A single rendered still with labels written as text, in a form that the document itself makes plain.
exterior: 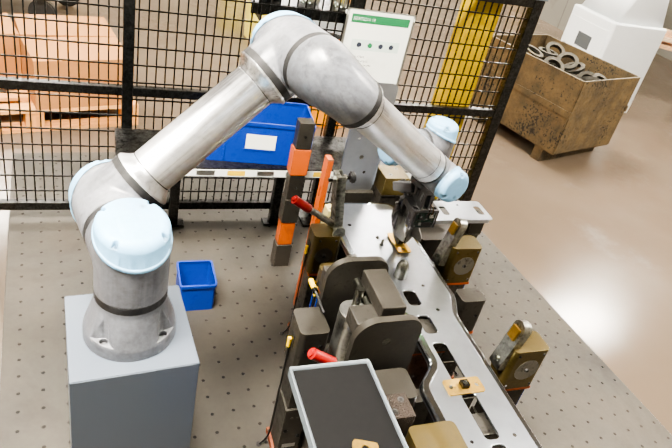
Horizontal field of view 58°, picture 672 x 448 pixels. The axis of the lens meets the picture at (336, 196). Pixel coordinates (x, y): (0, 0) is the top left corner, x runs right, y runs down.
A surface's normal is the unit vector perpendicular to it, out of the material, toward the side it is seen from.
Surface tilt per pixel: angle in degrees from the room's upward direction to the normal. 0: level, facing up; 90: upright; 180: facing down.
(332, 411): 0
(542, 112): 90
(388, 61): 90
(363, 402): 0
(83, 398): 90
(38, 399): 0
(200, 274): 90
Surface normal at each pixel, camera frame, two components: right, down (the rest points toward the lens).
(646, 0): 0.32, 0.55
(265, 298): 0.20, -0.83
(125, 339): 0.22, 0.26
